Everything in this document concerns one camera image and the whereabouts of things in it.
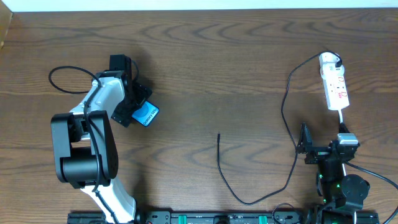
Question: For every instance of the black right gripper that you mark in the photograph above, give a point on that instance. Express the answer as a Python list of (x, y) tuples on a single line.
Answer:
[(321, 150)]

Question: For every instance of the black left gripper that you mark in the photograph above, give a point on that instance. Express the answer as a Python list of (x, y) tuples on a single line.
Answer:
[(130, 104)]

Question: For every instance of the blue Galaxy smartphone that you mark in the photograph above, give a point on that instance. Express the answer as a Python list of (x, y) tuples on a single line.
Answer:
[(146, 114)]

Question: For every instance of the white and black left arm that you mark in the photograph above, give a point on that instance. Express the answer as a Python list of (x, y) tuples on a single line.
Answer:
[(84, 148)]

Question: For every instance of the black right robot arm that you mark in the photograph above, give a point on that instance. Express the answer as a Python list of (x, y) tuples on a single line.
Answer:
[(340, 190)]

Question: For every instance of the white power strip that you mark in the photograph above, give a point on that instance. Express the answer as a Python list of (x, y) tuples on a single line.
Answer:
[(336, 93)]

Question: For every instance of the white USB wall charger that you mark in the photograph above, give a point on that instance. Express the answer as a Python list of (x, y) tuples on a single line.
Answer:
[(331, 65)]

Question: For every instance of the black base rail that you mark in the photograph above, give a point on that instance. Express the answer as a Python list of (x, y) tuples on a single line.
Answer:
[(163, 217)]

